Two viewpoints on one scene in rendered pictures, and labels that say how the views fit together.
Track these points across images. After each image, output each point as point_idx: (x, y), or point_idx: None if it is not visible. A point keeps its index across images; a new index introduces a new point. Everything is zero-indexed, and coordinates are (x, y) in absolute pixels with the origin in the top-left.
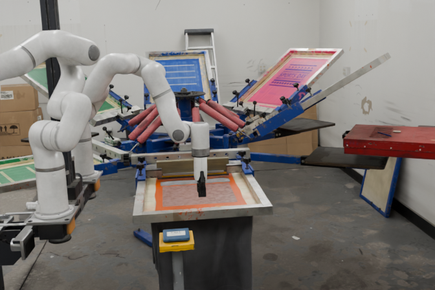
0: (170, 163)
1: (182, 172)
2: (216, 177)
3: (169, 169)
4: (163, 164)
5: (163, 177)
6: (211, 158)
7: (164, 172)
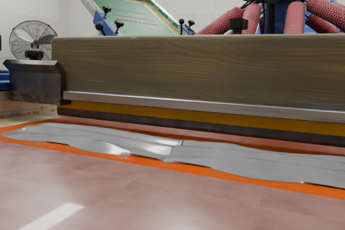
0: (100, 46)
1: (146, 96)
2: (328, 152)
3: (94, 73)
4: (74, 50)
5: (77, 110)
6: (307, 35)
7: (74, 85)
